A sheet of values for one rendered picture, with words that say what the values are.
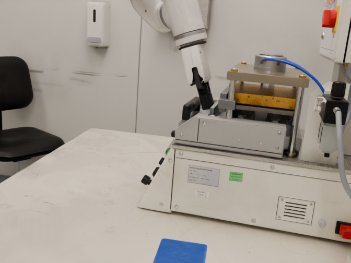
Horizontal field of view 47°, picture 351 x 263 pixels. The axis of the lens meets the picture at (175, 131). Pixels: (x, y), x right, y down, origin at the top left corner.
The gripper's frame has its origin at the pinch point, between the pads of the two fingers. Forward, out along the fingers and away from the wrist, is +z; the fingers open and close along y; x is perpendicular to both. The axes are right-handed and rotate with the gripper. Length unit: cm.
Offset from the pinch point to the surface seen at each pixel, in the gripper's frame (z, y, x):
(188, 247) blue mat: 25.8, 30.4, -5.4
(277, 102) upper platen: 2.5, 11.8, 18.1
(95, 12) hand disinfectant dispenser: -53, -123, -77
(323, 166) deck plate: 17.7, 17.2, 24.7
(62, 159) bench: 8, -8, -53
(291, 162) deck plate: 15.4, 17.3, 18.4
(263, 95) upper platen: 0.6, 10.2, 15.4
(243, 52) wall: -8, -140, -1
